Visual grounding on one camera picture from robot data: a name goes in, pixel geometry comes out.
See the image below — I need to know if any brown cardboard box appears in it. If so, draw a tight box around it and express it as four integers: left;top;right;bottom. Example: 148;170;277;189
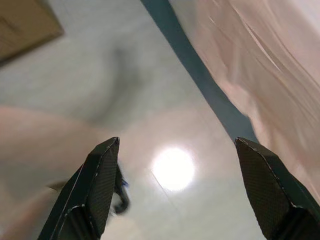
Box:
0;0;65;69

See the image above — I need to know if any mattress with cream sheet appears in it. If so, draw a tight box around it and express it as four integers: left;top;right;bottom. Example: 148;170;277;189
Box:
168;0;320;210

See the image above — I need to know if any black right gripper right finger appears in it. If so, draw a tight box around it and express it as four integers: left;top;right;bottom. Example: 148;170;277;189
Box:
234;136;320;240

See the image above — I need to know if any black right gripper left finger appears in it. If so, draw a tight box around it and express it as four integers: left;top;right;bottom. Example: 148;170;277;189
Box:
37;136;121;240

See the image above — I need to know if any dark blue bed base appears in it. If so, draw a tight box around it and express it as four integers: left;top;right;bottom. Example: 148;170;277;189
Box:
139;0;259;145

